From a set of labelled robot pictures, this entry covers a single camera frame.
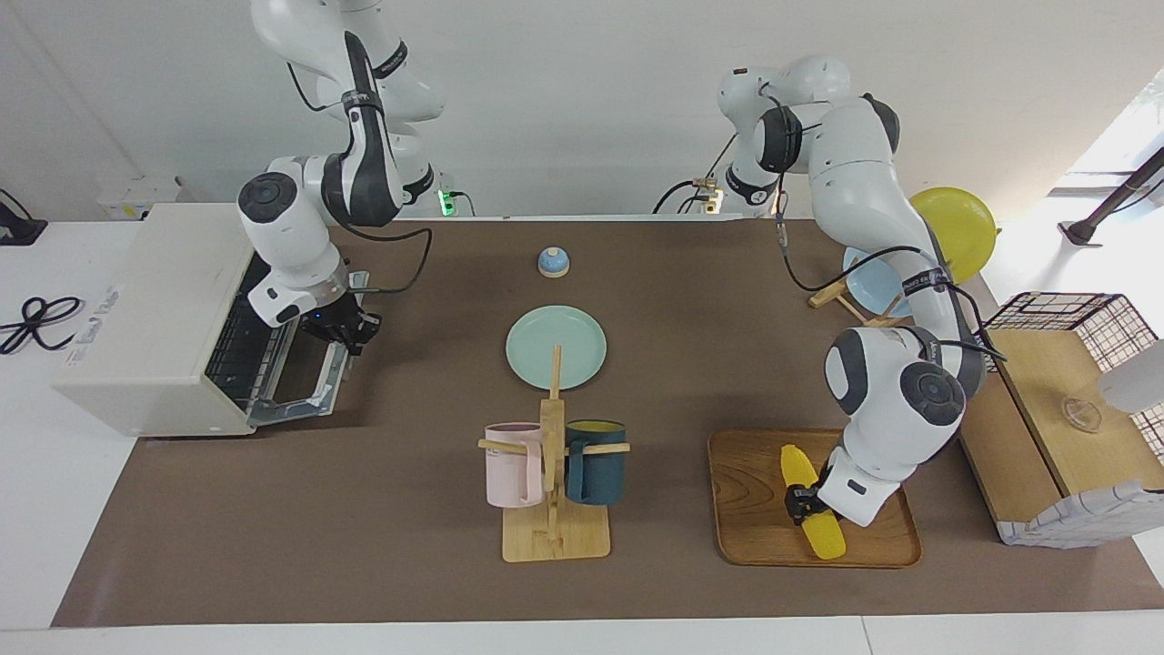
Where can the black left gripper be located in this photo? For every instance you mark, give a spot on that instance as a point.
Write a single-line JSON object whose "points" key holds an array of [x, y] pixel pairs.
{"points": [[827, 478]]}

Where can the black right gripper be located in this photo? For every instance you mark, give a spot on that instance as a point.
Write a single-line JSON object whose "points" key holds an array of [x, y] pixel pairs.
{"points": [[335, 318]]}

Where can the yellow corn cob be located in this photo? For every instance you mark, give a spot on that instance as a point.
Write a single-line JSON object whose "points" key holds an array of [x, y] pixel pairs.
{"points": [[798, 466]]}

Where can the toaster oven glass door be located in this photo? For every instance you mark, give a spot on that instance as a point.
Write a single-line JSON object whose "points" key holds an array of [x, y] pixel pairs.
{"points": [[314, 400]]}

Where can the mint green plate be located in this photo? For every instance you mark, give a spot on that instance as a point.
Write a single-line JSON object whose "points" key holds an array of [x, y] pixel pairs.
{"points": [[536, 350]]}

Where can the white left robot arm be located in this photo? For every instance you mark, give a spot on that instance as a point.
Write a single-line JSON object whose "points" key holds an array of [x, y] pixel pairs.
{"points": [[864, 182]]}

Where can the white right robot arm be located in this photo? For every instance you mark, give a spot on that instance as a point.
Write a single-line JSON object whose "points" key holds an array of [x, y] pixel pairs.
{"points": [[273, 227]]}

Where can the white toaster oven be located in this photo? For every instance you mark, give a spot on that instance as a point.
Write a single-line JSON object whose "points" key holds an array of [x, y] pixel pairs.
{"points": [[145, 309]]}

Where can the wooden serving tray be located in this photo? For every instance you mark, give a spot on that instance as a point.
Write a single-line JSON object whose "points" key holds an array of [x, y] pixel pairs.
{"points": [[755, 509]]}

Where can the brown table mat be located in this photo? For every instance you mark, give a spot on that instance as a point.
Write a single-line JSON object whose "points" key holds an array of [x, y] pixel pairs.
{"points": [[382, 509]]}

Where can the pink mug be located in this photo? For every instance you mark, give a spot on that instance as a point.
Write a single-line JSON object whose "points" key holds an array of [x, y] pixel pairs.
{"points": [[509, 468]]}

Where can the small blue call bell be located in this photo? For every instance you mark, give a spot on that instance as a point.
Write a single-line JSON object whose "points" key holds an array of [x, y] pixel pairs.
{"points": [[553, 264]]}

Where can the dark blue mug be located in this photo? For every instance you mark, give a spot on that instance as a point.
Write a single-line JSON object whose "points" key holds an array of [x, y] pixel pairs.
{"points": [[600, 473]]}

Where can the wooden plate rack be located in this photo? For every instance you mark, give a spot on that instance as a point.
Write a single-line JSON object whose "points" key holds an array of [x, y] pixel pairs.
{"points": [[829, 293]]}

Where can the light blue plate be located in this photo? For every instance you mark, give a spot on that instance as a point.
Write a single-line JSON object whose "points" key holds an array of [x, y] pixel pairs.
{"points": [[873, 282]]}

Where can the wooden mug rack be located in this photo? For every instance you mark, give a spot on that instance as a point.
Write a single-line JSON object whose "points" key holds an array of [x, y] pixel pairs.
{"points": [[555, 537]]}

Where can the white power box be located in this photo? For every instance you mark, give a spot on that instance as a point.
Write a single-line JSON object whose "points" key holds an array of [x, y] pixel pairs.
{"points": [[136, 196]]}

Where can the white checkered cloth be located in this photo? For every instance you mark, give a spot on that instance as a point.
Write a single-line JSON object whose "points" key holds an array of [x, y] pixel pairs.
{"points": [[1082, 523]]}

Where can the small clear glass cup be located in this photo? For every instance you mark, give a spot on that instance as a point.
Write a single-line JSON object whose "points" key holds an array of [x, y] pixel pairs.
{"points": [[1081, 415]]}

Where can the yellow plate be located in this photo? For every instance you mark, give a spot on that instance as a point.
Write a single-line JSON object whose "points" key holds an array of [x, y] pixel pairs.
{"points": [[959, 227]]}

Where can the black desk clamp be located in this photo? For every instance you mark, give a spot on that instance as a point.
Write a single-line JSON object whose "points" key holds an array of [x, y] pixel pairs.
{"points": [[18, 229]]}

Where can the black stand leg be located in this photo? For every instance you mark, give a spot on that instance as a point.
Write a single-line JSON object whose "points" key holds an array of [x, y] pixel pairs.
{"points": [[1114, 198]]}

